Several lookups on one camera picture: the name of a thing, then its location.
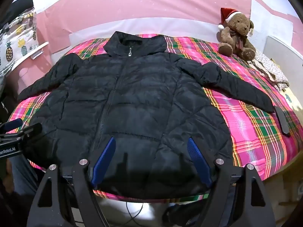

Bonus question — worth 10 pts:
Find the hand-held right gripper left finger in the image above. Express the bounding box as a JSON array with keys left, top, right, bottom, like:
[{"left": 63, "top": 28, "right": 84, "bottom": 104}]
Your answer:
[{"left": 26, "top": 137, "right": 117, "bottom": 227}]

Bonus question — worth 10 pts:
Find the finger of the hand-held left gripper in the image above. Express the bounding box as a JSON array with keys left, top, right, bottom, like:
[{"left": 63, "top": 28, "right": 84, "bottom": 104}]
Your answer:
[
  {"left": 0, "top": 118, "right": 23, "bottom": 132},
  {"left": 13, "top": 123, "right": 43, "bottom": 145}
]

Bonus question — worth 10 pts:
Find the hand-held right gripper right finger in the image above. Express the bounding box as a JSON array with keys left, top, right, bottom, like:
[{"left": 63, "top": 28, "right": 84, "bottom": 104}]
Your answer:
[{"left": 187, "top": 138, "right": 277, "bottom": 227}]

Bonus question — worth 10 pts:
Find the black puffer jacket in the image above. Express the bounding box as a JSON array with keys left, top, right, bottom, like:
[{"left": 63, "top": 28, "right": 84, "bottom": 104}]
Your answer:
[{"left": 18, "top": 31, "right": 275, "bottom": 200}]

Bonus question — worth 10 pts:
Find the person's jeans leg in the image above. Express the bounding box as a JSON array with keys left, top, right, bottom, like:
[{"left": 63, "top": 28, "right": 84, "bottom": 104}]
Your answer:
[{"left": 7, "top": 156, "right": 45, "bottom": 200}]

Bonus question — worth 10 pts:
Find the pink plaid blanket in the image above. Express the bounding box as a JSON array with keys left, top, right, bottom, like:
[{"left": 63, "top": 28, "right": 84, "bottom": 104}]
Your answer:
[{"left": 7, "top": 34, "right": 297, "bottom": 200}]

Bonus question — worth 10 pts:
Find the white rack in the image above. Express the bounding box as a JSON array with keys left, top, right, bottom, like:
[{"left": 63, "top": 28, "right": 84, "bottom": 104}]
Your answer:
[{"left": 14, "top": 41, "right": 50, "bottom": 69}]

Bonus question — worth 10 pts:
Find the pineapple printed cloth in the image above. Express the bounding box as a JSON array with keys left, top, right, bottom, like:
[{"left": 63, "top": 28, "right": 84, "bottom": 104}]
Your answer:
[{"left": 0, "top": 8, "right": 39, "bottom": 76}]

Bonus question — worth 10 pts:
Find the beige bed base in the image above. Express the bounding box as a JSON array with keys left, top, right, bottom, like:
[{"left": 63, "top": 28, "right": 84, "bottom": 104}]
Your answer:
[{"left": 260, "top": 144, "right": 303, "bottom": 218}]

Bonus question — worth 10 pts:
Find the yellow printed cloth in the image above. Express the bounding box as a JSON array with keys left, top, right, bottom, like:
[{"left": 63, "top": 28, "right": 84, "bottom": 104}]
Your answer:
[{"left": 282, "top": 85, "right": 303, "bottom": 123}]

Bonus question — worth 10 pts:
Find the floral cloth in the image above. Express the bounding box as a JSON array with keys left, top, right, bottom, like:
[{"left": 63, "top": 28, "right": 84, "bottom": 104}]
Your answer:
[{"left": 247, "top": 50, "right": 290, "bottom": 91}]

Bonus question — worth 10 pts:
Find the black cushion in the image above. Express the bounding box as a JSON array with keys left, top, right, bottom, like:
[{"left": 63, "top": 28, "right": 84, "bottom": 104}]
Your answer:
[{"left": 0, "top": 0, "right": 34, "bottom": 29}]

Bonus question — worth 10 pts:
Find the brown teddy bear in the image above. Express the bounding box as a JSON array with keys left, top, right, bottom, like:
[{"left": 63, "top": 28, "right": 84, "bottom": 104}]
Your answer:
[{"left": 218, "top": 12, "right": 256, "bottom": 59}]

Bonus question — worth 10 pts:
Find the pink and white pillow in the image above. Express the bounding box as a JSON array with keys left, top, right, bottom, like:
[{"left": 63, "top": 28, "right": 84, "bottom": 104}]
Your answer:
[{"left": 69, "top": 18, "right": 228, "bottom": 43}]

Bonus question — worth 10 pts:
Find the white board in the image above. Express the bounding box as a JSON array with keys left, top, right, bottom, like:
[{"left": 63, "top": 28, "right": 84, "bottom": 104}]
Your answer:
[{"left": 263, "top": 35, "right": 303, "bottom": 76}]

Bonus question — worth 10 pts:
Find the red santa hat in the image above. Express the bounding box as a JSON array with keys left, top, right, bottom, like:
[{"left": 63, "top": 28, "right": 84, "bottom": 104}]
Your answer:
[{"left": 218, "top": 7, "right": 243, "bottom": 30}]

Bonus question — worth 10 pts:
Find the black cable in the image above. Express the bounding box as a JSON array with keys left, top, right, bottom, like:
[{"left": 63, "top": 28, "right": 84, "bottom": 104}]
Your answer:
[{"left": 125, "top": 201, "right": 145, "bottom": 227}]

